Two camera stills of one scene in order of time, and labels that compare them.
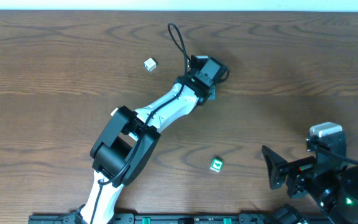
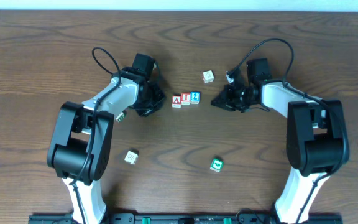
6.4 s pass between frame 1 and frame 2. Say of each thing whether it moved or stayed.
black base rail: stayed
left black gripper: moved
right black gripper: moved
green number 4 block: stayed
